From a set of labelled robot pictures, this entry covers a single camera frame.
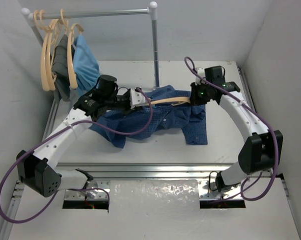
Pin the beige hanger with shirts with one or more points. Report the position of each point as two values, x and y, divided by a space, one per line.
70 40

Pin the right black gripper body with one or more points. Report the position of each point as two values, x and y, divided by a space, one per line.
201 94

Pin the white front cover board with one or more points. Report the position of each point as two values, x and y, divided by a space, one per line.
162 210

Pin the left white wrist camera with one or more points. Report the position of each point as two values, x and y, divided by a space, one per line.
137 99

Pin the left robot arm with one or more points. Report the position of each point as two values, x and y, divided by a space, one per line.
37 170

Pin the metal clothes rack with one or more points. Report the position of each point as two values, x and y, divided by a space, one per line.
150 10

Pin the beige wooden hanger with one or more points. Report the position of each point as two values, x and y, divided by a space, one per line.
174 100

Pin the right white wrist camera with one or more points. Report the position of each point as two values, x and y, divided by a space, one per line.
201 72

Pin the grey hanging shirt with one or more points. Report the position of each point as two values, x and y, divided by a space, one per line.
60 69

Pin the blue checkered shirt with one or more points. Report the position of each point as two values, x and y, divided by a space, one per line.
190 119

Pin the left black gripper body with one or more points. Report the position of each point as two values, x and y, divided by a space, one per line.
127 100

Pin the beige hanger outer left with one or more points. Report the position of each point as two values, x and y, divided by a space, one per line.
38 20

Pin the light blue hanging shirt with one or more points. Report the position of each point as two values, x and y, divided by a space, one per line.
85 66

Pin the aluminium rail frame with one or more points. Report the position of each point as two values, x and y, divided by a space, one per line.
163 157

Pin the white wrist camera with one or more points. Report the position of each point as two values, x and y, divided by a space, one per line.
137 99
201 72

